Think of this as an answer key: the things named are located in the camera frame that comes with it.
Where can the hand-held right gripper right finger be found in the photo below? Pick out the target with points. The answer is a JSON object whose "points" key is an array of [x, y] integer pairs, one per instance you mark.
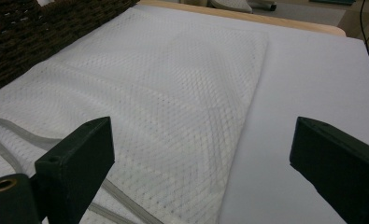
{"points": [[337, 168]]}

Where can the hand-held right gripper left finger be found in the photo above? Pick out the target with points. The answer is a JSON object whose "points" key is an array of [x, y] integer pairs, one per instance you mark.
{"points": [[76, 168]]}

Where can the brown wicker basket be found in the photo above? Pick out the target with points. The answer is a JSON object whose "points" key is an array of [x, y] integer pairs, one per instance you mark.
{"points": [[17, 40]]}

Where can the white table cover board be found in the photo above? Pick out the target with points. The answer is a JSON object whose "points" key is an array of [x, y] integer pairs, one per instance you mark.
{"points": [[313, 77]]}

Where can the wooden table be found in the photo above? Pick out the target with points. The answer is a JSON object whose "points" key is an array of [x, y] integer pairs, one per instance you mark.
{"points": [[266, 20]]}

